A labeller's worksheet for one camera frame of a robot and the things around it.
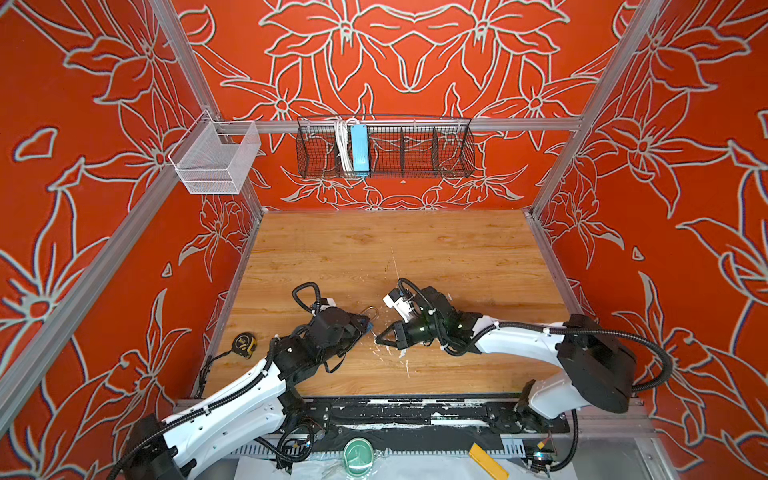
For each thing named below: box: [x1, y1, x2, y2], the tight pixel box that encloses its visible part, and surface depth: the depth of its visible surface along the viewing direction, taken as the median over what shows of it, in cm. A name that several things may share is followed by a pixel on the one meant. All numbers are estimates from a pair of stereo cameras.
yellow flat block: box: [468, 442, 509, 480], surface depth 68 cm
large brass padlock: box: [360, 305, 379, 321], surface depth 93 cm
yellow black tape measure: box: [222, 332, 257, 359], surface depth 85 cm
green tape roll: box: [343, 437, 374, 478], surface depth 69 cm
